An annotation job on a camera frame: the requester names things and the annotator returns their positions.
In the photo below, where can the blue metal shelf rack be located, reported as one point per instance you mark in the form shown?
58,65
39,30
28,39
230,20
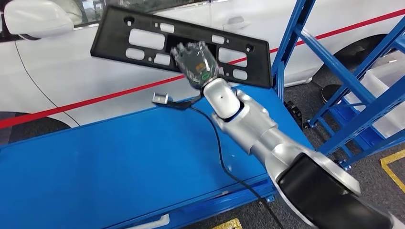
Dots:
364,132
95,164

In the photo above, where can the black ribbed plastic object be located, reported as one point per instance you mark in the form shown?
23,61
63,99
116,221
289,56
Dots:
292,112

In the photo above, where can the large translucent white bin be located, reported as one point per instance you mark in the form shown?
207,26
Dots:
392,94

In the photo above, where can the red barrier belt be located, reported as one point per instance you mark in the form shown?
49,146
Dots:
95,100

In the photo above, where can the black caster wheel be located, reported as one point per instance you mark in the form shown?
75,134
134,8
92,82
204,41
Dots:
343,164
307,125

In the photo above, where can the white car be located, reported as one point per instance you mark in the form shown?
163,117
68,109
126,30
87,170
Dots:
79,79

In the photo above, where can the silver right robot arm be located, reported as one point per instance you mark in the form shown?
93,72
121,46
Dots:
259,126

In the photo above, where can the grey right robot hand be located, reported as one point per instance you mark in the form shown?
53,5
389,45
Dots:
197,64

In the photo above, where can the black plastic plate frame part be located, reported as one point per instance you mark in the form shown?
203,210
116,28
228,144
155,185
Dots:
110,44

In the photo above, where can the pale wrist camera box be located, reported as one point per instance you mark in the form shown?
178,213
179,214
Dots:
159,98

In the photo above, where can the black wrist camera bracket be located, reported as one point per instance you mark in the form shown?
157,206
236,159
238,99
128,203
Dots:
182,105

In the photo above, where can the black round stanchion base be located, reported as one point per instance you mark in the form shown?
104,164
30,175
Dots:
330,93

